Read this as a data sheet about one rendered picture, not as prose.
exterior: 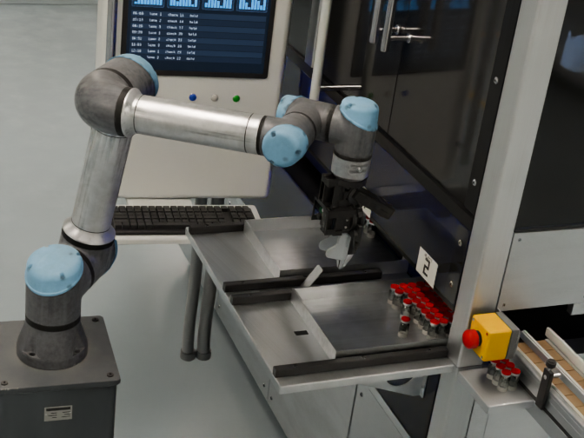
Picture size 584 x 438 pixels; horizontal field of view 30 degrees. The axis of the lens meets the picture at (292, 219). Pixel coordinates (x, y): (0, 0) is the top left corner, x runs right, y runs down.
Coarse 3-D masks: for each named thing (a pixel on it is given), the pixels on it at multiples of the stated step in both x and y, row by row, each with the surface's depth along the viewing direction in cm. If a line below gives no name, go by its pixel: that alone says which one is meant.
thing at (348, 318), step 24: (312, 288) 250; (336, 288) 252; (360, 288) 255; (384, 288) 257; (312, 312) 246; (336, 312) 247; (360, 312) 248; (384, 312) 250; (336, 336) 238; (360, 336) 239; (384, 336) 240; (408, 336) 242
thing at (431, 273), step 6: (420, 252) 245; (426, 252) 242; (420, 258) 245; (420, 264) 245; (426, 264) 242; (432, 264) 240; (420, 270) 245; (426, 270) 243; (432, 270) 240; (426, 276) 243; (432, 276) 240; (432, 282) 240
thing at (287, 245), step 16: (256, 224) 277; (272, 224) 279; (288, 224) 281; (304, 224) 283; (256, 240) 268; (272, 240) 275; (288, 240) 276; (304, 240) 277; (320, 240) 278; (368, 240) 281; (272, 256) 267; (288, 256) 268; (304, 256) 269; (320, 256) 270; (352, 256) 272; (368, 256) 273; (384, 256) 274; (272, 272) 260; (288, 272) 256; (304, 272) 257; (384, 272) 266; (400, 272) 268
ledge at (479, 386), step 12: (468, 372) 232; (480, 372) 233; (468, 384) 228; (480, 384) 228; (492, 384) 229; (480, 396) 225; (492, 396) 225; (504, 396) 226; (516, 396) 226; (528, 396) 227; (492, 408) 222; (504, 408) 224; (516, 408) 225
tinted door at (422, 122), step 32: (416, 0) 241; (448, 0) 229; (480, 0) 217; (416, 32) 242; (448, 32) 229; (480, 32) 218; (416, 64) 243; (448, 64) 230; (480, 64) 219; (416, 96) 244; (448, 96) 231; (480, 96) 219; (416, 128) 245; (448, 128) 232; (480, 128) 220; (416, 160) 246; (448, 160) 233
